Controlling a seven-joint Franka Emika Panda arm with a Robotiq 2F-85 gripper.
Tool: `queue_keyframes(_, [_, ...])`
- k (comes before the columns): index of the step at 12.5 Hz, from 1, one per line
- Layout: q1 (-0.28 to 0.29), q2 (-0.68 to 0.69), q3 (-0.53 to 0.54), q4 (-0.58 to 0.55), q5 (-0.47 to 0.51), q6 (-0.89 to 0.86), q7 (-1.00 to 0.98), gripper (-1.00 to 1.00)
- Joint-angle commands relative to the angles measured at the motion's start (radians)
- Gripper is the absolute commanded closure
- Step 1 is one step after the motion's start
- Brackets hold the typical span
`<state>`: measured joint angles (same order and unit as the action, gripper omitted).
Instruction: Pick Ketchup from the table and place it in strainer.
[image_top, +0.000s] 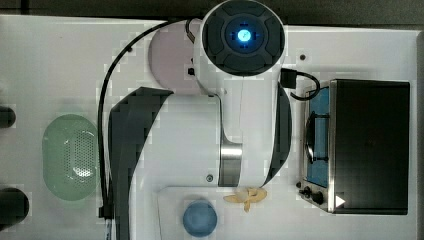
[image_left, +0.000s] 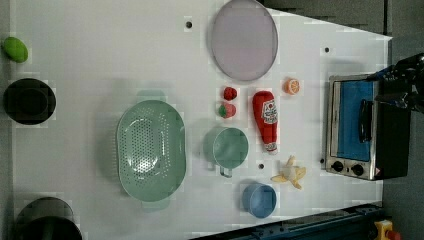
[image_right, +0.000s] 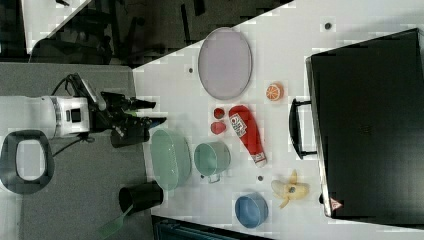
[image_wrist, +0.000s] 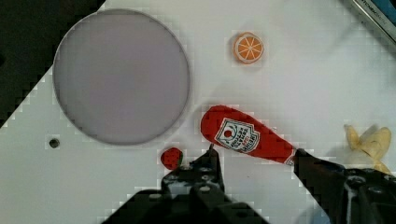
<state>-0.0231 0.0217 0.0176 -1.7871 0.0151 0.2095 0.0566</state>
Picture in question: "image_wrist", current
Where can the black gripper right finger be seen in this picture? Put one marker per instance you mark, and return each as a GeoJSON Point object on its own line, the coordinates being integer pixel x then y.
{"type": "Point", "coordinates": [348, 196]}

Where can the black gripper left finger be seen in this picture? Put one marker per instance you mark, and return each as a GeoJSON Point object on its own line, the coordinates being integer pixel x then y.
{"type": "Point", "coordinates": [202, 173]}

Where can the red plush ketchup bottle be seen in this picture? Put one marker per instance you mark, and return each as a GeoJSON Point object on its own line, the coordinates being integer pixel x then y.
{"type": "Point", "coordinates": [238, 131]}

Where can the dark red plush strawberry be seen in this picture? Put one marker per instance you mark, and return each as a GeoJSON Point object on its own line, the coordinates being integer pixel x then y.
{"type": "Point", "coordinates": [171, 158]}

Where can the grey round plate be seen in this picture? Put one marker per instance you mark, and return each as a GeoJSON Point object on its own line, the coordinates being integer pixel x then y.
{"type": "Point", "coordinates": [121, 77]}

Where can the plush orange slice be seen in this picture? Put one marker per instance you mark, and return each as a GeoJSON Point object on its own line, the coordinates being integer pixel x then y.
{"type": "Point", "coordinates": [247, 48]}

